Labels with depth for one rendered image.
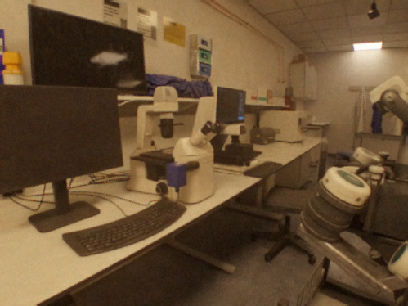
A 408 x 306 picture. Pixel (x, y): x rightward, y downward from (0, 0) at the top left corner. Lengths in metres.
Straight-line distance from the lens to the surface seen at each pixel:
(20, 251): 0.93
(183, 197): 1.10
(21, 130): 0.94
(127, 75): 1.60
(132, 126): 1.76
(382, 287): 0.73
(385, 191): 0.79
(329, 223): 0.66
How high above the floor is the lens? 1.18
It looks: 10 degrees down
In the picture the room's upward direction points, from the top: straight up
